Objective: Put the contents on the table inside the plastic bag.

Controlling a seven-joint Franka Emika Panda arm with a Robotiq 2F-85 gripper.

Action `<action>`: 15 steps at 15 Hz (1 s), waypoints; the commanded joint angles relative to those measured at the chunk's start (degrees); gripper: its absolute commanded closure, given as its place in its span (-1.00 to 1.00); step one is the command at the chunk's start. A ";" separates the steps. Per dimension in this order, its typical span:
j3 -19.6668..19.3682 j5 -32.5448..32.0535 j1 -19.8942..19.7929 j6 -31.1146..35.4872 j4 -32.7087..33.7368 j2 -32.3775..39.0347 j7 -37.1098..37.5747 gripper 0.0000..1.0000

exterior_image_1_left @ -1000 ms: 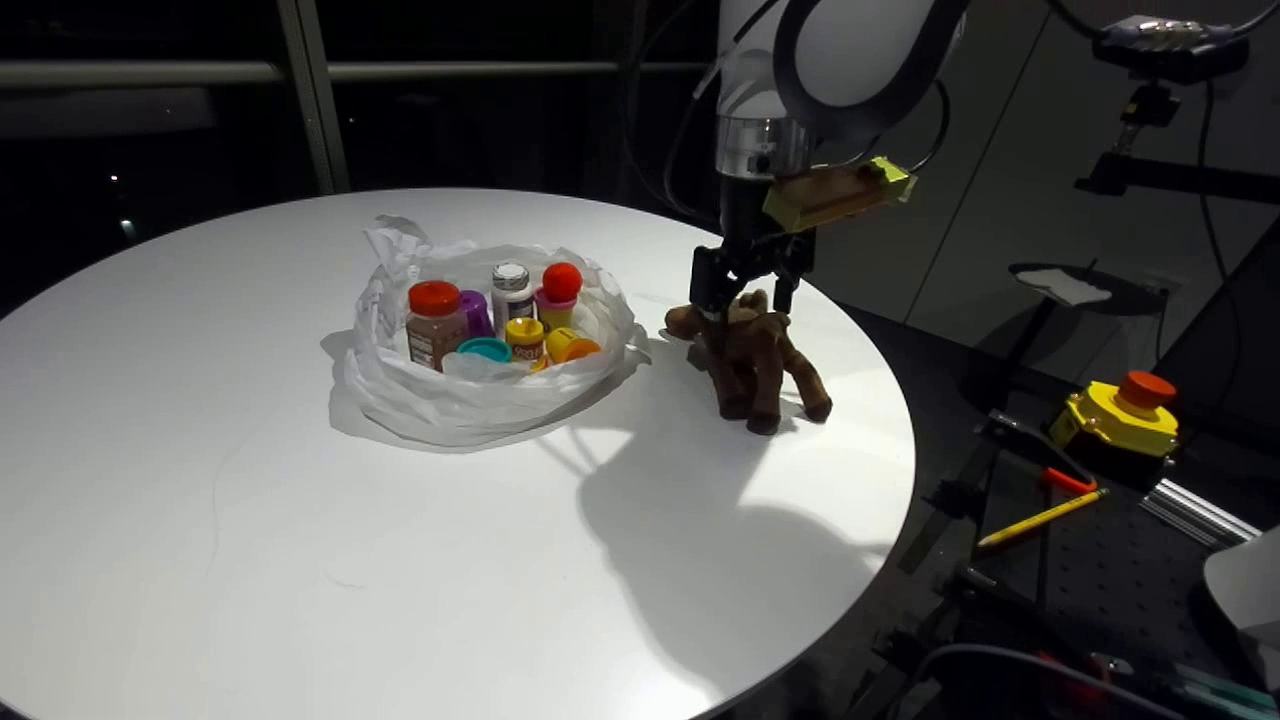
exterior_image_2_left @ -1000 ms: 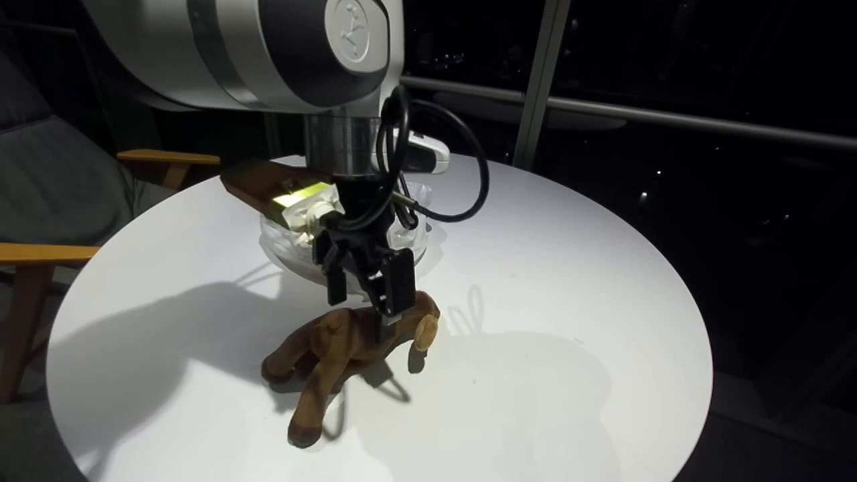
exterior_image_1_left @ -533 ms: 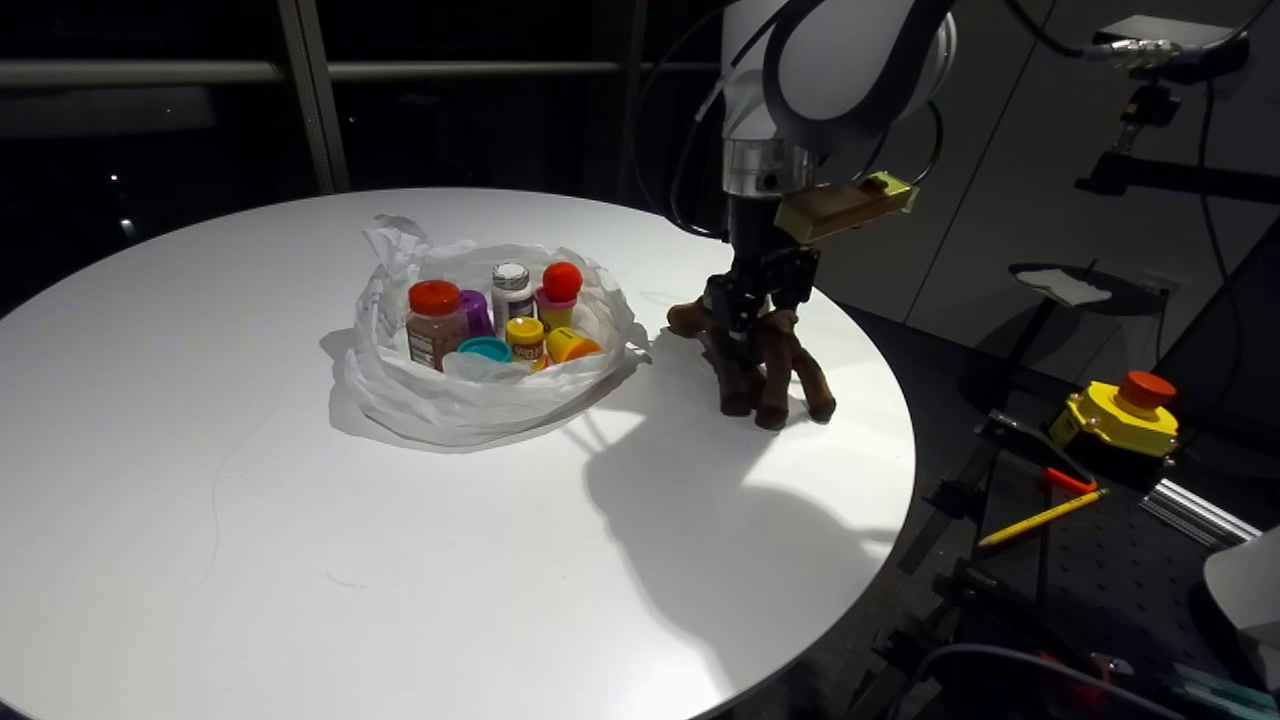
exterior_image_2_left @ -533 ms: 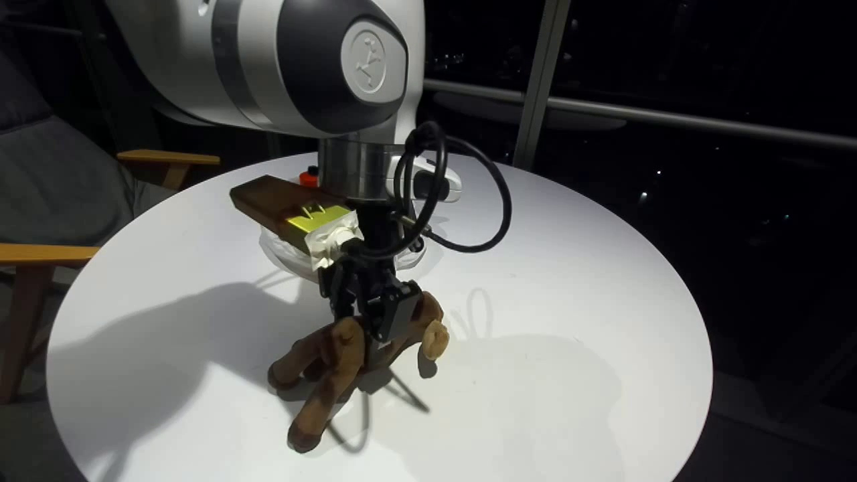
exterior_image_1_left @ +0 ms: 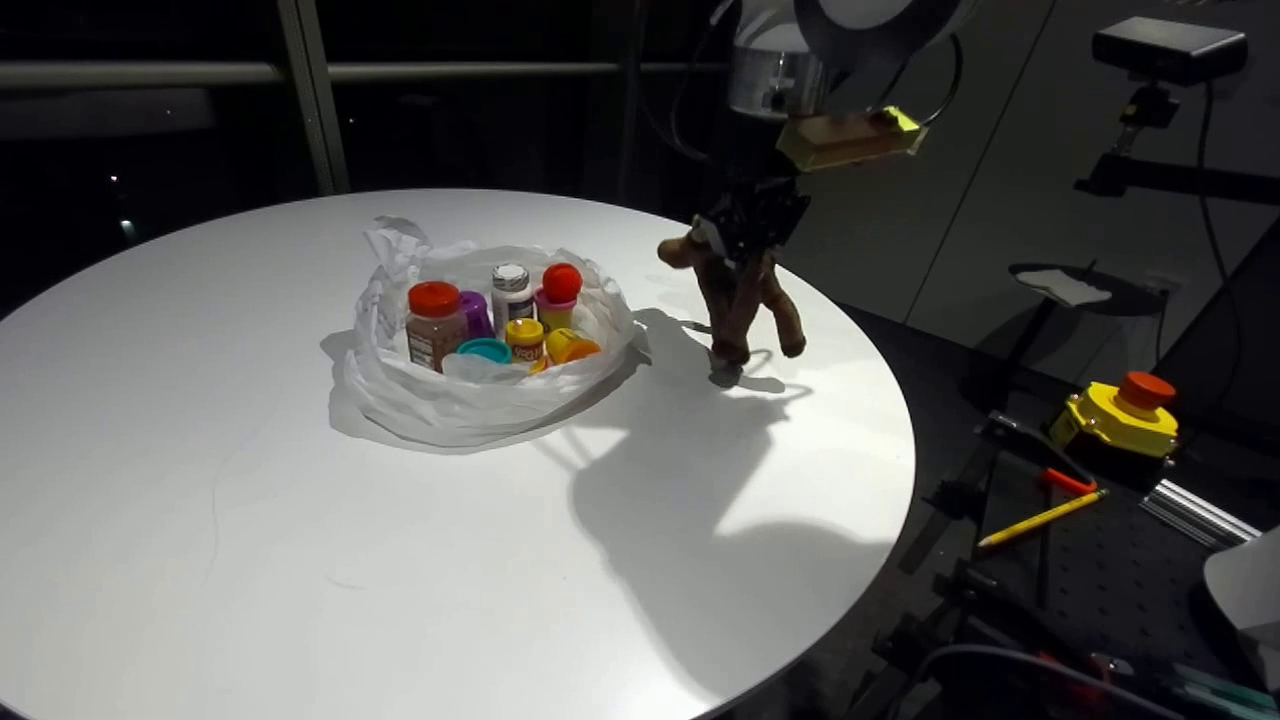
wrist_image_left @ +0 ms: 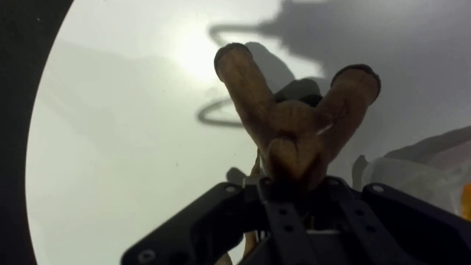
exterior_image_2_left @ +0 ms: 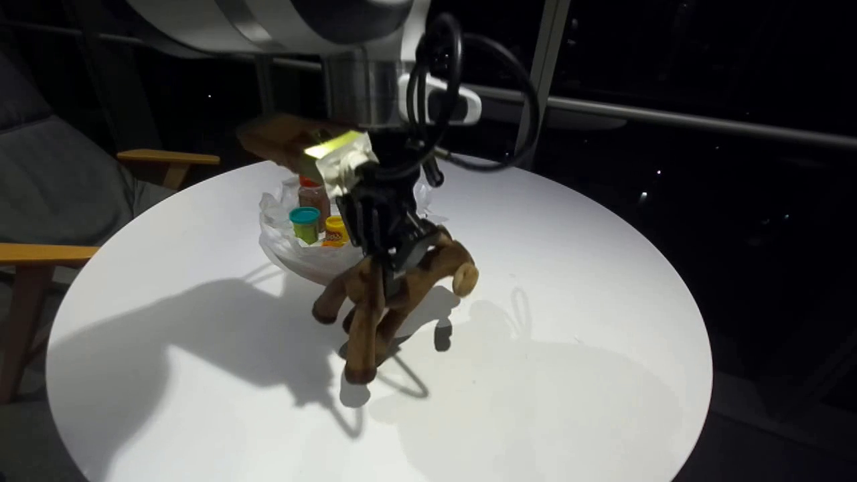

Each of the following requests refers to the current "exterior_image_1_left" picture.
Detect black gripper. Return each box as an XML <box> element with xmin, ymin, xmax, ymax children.
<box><xmin>690</xmin><ymin>167</ymin><xmax>822</xmax><ymax>290</ymax></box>

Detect brown moose plush toy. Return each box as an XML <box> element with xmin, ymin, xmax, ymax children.
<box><xmin>655</xmin><ymin>215</ymin><xmax>814</xmax><ymax>393</ymax></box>

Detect yellow block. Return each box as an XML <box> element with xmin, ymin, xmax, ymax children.
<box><xmin>537</xmin><ymin>323</ymin><xmax>606</xmax><ymax>371</ymax></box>

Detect white lid blue label jar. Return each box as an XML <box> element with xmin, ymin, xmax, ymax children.
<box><xmin>490</xmin><ymin>259</ymin><xmax>540</xmax><ymax>331</ymax></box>

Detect yellow lid orange tub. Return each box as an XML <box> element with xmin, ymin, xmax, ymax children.
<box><xmin>502</xmin><ymin>315</ymin><xmax>549</xmax><ymax>364</ymax></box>

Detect purple dough tub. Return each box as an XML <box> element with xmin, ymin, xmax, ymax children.
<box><xmin>455</xmin><ymin>288</ymin><xmax>495</xmax><ymax>340</ymax></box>

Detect teal lid dough tub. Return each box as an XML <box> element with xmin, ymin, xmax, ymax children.
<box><xmin>452</xmin><ymin>331</ymin><xmax>516</xmax><ymax>385</ymax></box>

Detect red lid spice jar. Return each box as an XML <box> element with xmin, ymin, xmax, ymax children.
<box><xmin>404</xmin><ymin>274</ymin><xmax>473</xmax><ymax>376</ymax></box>

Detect clear white plastic bag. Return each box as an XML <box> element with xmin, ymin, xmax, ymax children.
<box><xmin>327</xmin><ymin>215</ymin><xmax>652</xmax><ymax>456</ymax></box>

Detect grey flat plate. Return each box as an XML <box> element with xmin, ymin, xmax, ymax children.
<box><xmin>1009</xmin><ymin>259</ymin><xmax>1136</xmax><ymax>321</ymax></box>

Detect yellow pencil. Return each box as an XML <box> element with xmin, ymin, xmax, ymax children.
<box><xmin>975</xmin><ymin>485</ymin><xmax>1114</xmax><ymax>551</ymax></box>

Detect yellow emergency stop button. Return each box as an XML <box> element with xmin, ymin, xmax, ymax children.
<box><xmin>1049</xmin><ymin>368</ymin><xmax>1186</xmax><ymax>459</ymax></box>

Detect aluminium extrusion bar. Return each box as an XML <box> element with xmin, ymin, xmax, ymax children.
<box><xmin>1146</xmin><ymin>477</ymin><xmax>1264</xmax><ymax>547</ymax></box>

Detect metal window railing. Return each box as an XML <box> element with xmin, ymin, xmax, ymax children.
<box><xmin>0</xmin><ymin>54</ymin><xmax>734</xmax><ymax>96</ymax></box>

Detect white rounded object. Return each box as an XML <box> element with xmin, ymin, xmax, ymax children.
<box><xmin>1202</xmin><ymin>522</ymin><xmax>1280</xmax><ymax>661</ymax></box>

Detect yellowish wrist camera box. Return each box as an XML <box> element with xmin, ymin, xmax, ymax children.
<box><xmin>775</xmin><ymin>101</ymin><xmax>931</xmax><ymax>174</ymax></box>

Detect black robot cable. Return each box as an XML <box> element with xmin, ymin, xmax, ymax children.
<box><xmin>636</xmin><ymin>0</ymin><xmax>753</xmax><ymax>171</ymax></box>

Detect red handled tool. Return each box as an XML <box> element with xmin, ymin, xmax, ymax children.
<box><xmin>975</xmin><ymin>406</ymin><xmax>1106</xmax><ymax>501</ymax></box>

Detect metal window post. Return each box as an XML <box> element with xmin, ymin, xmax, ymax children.
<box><xmin>272</xmin><ymin>0</ymin><xmax>351</xmax><ymax>198</ymax></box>

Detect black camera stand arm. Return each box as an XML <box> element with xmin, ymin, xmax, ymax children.
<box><xmin>1077</xmin><ymin>76</ymin><xmax>1280</xmax><ymax>209</ymax></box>

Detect black camera on stand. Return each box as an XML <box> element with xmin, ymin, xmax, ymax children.
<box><xmin>1091</xmin><ymin>13</ymin><xmax>1251</xmax><ymax>86</ymax></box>

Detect grey floor cable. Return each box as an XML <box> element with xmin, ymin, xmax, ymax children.
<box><xmin>918</xmin><ymin>637</ymin><xmax>1191</xmax><ymax>720</ymax></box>

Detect teal handled screwdriver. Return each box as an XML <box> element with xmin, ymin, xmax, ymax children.
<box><xmin>1154</xmin><ymin>661</ymin><xmax>1280</xmax><ymax>720</ymax></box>

